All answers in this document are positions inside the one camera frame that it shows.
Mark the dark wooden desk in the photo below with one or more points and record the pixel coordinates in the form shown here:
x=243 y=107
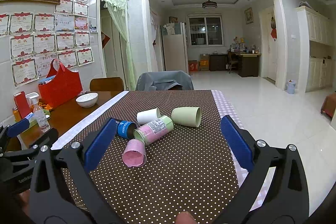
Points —
x=244 y=64

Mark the ceiling lamp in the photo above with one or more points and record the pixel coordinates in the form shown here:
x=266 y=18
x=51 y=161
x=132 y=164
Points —
x=208 y=4

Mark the small framed picture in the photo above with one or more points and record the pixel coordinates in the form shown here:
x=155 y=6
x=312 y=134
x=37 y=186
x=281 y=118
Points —
x=248 y=14

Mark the white door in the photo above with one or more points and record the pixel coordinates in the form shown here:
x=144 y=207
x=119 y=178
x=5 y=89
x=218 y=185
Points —
x=268 y=68

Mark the red felt bag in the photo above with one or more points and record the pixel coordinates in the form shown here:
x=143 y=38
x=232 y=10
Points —
x=64 y=86

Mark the pink paper cup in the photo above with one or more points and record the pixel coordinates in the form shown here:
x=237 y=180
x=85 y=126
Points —
x=134 y=154

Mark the wooden chair back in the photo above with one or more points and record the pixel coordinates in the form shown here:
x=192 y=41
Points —
x=107 y=84

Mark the light green cup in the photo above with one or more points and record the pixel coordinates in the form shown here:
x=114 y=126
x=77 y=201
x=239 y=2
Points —
x=187 y=116

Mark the grey covered chair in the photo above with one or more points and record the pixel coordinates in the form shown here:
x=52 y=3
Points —
x=165 y=80

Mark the clear spray bottle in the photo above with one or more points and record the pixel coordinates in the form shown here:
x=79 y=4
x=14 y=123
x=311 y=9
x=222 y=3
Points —
x=38 y=112

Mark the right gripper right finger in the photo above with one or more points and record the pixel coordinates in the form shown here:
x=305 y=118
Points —
x=275 y=188

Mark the red box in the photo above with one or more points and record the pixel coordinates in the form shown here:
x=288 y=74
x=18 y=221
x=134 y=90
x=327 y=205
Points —
x=22 y=104

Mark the window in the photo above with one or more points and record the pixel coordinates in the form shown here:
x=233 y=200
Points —
x=206 y=31

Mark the black blue CoolTowel can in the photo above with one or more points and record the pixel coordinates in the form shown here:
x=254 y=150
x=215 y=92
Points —
x=125 y=129

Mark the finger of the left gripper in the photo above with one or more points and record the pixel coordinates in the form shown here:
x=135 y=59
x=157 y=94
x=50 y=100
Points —
x=12 y=131
x=48 y=139

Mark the light blue bin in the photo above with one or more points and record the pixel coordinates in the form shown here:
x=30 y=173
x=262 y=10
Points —
x=290 y=86

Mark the pink green labelled canister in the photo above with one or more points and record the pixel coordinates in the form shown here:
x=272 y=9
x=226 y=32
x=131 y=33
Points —
x=154 y=130

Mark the white refrigerator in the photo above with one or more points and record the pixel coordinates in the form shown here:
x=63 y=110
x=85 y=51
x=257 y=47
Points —
x=174 y=42

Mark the right hand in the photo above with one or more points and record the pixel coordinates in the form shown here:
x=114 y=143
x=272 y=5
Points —
x=185 y=218

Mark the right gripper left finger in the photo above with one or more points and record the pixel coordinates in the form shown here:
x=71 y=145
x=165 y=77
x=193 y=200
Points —
x=50 y=198

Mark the white wall cabinet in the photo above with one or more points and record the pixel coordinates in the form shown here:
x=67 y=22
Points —
x=317 y=49

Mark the brown polka dot tablecloth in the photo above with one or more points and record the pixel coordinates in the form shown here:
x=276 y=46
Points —
x=189 y=169

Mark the green tray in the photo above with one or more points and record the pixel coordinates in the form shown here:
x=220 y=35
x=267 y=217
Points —
x=27 y=122

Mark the white paper cup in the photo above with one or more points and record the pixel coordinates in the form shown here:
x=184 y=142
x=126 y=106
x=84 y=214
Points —
x=147 y=116

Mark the white ceramic bowl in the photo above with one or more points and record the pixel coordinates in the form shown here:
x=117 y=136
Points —
x=87 y=100

